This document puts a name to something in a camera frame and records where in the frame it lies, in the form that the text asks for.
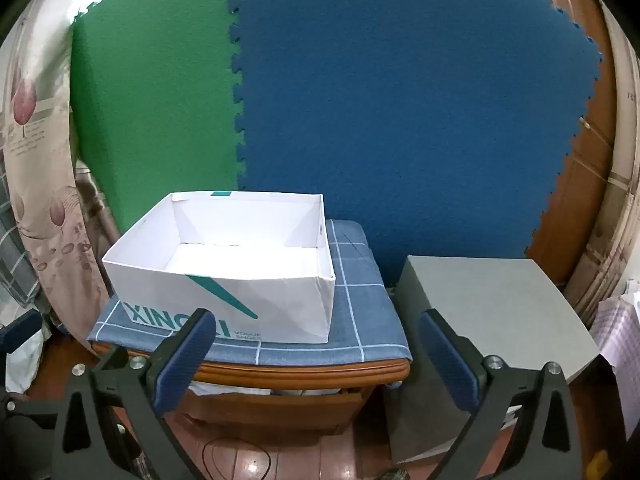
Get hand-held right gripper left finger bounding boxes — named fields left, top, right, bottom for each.
left=52, top=307, right=217, bottom=480

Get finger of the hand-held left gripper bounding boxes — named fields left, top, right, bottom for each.
left=0, top=309, right=45, bottom=356

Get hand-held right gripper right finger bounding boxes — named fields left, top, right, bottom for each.
left=419, top=309, right=586, bottom=480

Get white cardboard box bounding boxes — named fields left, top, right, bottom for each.
left=101, top=191, right=337, bottom=345

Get white plastic bag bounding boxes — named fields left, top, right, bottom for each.
left=5, top=327, right=48, bottom=396

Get grey checked cloth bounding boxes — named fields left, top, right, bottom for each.
left=0, top=175, right=41, bottom=311

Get grey box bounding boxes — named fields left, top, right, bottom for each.
left=385, top=255, right=601, bottom=463

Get blue checked cloth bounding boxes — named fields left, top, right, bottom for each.
left=87, top=219, right=413, bottom=367

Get wooden nightstand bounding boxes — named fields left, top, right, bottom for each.
left=90, top=340, right=412, bottom=441

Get floral beige curtain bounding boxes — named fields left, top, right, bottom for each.
left=0, top=0, right=121, bottom=331

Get pink checked cloth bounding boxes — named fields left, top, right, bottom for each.
left=590, top=280, right=640, bottom=441

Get yellow object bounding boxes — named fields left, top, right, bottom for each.
left=590, top=450, right=613, bottom=480

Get wooden door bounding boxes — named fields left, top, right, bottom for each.
left=525, top=0, right=618, bottom=286

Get cardboard sheets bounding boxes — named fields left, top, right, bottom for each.
left=565, top=0, right=640, bottom=328

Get blue foam mat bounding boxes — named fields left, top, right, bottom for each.
left=227, top=0, right=603, bottom=291

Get green foam mat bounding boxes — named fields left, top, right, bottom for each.
left=70, top=0, right=246, bottom=233

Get black cable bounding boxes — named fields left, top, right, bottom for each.
left=200, top=437, right=273, bottom=480

